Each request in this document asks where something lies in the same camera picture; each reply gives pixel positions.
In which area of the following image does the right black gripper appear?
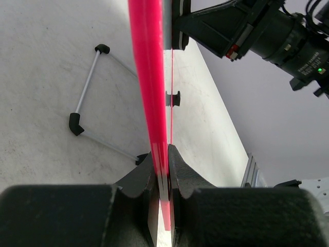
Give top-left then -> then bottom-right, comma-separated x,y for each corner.
181,1 -> 308,77

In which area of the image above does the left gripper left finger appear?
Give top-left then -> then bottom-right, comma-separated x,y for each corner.
1,154 -> 159,246

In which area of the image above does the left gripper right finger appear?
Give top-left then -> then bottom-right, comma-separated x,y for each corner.
168,145 -> 328,246

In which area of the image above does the black whiteboard eraser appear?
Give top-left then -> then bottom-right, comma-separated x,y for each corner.
171,0 -> 191,50

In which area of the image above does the pink-framed whiteboard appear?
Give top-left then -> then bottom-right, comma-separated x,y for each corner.
128,1 -> 171,231

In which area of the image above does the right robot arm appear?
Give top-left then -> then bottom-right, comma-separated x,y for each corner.
172,1 -> 328,189

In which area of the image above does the aluminium mounting rail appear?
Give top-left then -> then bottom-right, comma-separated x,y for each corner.
241,153 -> 267,188

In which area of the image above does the whiteboard wire stand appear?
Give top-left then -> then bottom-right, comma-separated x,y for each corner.
68,43 -> 181,166

